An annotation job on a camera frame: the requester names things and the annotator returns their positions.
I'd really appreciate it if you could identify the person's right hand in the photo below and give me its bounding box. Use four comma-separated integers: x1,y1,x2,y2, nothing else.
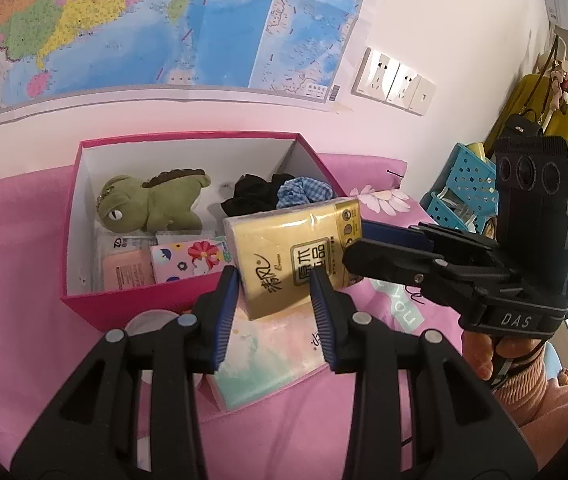
461,330,547,386

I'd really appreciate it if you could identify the colourful wall map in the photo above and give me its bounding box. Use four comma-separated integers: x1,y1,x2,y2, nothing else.
0,0,377,128

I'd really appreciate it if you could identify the pink pouch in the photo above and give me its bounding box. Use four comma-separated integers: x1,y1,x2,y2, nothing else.
101,250,157,291

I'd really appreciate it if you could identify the person's right forearm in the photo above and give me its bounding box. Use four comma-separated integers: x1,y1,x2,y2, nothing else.
491,345,568,433

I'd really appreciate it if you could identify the floral green tissue packet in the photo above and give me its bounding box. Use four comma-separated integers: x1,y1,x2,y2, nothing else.
150,237,237,286

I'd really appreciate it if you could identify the green dinosaur plush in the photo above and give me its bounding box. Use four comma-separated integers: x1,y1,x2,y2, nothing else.
95,167,212,235

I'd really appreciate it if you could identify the black bag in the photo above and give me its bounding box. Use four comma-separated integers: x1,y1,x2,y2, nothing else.
499,114,545,141

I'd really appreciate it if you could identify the yellow tissue pack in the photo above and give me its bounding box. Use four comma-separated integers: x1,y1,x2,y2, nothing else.
223,197,365,321

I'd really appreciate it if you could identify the small hanging doll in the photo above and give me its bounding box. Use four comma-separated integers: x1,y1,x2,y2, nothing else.
549,67,568,111

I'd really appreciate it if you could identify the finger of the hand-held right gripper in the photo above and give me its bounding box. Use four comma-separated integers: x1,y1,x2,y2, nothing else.
341,237,495,307
361,219,500,261

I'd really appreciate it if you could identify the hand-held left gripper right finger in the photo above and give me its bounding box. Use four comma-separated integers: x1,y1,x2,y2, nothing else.
309,266,540,480

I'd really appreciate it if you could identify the white wall socket panel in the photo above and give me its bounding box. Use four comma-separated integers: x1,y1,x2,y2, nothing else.
409,75,437,117
353,46,401,101
384,62,422,108

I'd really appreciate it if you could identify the blue perforated plastic basket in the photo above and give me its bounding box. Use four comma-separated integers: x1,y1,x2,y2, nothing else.
424,142,499,233

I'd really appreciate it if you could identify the black scrunchie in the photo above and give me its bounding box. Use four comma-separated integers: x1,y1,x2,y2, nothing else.
221,172,297,221

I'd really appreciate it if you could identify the pink daisy printed blanket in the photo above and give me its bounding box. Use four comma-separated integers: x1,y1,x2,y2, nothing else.
0,152,470,480

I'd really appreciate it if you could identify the pink cardboard box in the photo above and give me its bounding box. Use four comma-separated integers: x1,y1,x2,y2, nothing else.
60,131,352,333

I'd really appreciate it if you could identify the cotton swab bag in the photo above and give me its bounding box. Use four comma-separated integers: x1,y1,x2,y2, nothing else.
95,232,157,293

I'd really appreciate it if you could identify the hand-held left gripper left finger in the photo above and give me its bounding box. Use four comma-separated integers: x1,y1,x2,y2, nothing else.
9,266,241,480

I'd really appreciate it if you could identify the blue checkered scrunchie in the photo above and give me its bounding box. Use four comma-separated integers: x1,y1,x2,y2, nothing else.
276,176,337,209

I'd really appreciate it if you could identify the pastel tissue pack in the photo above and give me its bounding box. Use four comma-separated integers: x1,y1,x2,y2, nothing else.
209,300,332,411

